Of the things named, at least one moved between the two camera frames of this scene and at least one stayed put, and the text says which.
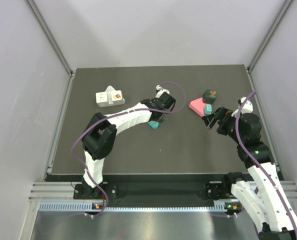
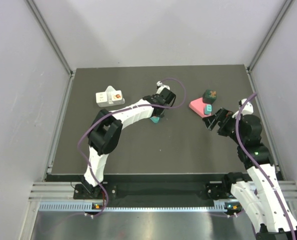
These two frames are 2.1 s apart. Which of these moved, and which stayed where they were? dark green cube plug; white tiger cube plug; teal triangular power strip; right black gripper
Moved: teal triangular power strip
Stayed: white tiger cube plug; dark green cube plug; right black gripper
